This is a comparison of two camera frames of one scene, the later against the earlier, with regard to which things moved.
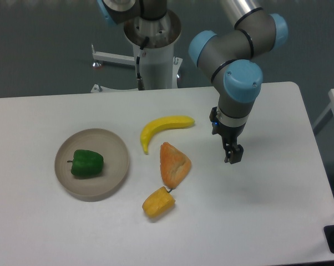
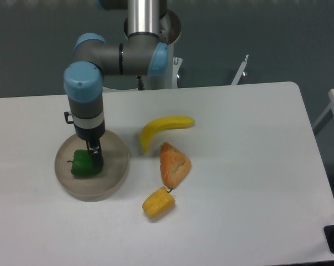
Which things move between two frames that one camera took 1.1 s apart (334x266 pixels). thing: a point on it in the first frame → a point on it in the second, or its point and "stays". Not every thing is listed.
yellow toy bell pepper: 160,201 stays
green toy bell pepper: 86,163 stays
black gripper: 229,134 → 92,136
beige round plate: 116,156 stays
